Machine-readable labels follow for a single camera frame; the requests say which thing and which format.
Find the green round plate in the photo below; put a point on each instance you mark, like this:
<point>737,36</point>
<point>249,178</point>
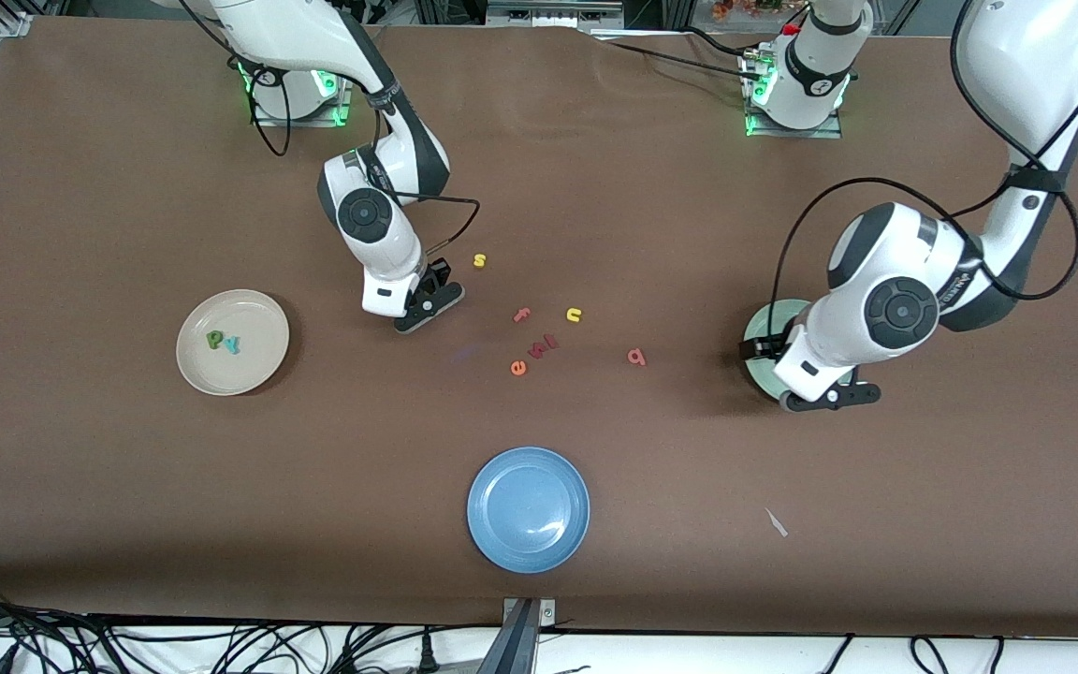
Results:
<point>773,316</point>

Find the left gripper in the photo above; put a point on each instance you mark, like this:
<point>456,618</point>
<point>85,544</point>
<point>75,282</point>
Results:
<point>757,347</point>

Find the right white Franka arm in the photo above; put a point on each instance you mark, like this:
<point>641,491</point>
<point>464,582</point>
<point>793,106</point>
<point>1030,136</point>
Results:
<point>296,28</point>

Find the pink foam letter f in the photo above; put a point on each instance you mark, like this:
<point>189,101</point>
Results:
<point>521,315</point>

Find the brown table cover sheet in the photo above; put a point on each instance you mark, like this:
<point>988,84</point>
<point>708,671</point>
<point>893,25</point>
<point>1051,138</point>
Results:
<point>127,515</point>

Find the white paper scrap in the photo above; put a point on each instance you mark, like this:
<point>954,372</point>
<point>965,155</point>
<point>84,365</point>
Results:
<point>776,522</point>

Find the beige brown round plate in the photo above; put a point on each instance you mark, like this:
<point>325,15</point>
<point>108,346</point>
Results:
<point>254,370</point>

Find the left white Franka arm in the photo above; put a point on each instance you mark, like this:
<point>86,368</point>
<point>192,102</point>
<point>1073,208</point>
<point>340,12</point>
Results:
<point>899,311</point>

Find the black power plug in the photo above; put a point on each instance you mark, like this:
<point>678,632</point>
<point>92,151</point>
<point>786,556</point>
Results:
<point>427,655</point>

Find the blue round plate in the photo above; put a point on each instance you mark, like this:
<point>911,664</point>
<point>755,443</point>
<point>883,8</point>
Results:
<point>528,510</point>

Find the pink foam letter b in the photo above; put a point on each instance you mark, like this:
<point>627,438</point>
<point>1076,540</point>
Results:
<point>635,356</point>

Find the grey metal post bracket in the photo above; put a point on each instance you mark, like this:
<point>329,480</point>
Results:
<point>525,613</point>

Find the silver equipment box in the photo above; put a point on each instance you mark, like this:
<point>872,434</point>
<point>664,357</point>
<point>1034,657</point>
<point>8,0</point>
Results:
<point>553,14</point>

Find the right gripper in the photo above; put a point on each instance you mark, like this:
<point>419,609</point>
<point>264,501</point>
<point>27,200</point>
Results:
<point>438,274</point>

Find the orange dried flowers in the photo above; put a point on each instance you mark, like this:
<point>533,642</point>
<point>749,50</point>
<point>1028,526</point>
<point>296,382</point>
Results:
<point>754,7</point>

